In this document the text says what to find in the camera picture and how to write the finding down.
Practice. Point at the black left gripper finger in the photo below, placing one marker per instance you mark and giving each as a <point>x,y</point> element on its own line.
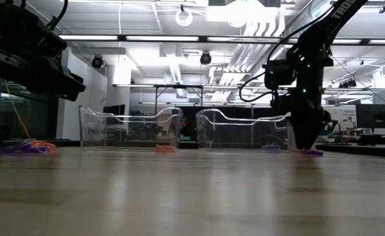
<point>64,83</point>

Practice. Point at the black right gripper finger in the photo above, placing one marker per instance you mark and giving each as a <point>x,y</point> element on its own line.
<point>307,131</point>

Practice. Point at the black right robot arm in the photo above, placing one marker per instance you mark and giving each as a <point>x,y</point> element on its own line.
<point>343,11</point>

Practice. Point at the black background robot arm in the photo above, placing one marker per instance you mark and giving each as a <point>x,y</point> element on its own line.
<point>332,124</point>

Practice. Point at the black ceiling spotlight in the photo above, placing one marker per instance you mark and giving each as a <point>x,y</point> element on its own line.
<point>205,58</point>
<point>97,61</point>

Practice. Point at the clear plastic bin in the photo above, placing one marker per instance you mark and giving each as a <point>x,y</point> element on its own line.
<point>90,131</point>
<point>212,131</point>

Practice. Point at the black computer monitor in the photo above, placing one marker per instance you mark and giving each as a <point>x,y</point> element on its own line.
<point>376,116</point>
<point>116,111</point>

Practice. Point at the overhead light bar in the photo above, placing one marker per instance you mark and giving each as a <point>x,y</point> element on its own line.
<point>162,38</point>

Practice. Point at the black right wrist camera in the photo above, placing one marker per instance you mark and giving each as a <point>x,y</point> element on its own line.
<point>279,74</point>

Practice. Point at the silver ventilation duct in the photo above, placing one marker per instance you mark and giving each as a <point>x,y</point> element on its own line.
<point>310,10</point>

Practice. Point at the black frame workbench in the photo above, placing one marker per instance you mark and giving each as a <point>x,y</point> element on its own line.
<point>179,86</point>

